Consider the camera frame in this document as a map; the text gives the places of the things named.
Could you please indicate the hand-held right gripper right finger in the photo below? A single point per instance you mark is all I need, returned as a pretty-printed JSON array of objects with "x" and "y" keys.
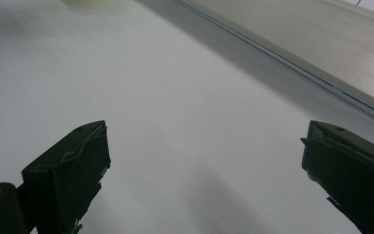
[{"x": 354, "y": 175}]

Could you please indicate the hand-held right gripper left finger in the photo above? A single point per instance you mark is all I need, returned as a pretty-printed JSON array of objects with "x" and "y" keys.
[{"x": 68, "y": 175}]

